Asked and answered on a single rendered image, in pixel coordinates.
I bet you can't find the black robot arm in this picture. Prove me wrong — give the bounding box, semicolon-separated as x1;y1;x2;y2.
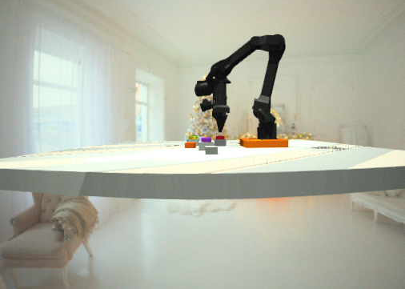
194;34;286;140

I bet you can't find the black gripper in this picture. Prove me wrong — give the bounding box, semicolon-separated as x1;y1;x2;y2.
212;94;230;132

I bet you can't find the yellow button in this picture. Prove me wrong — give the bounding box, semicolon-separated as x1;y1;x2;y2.
186;136;198;146

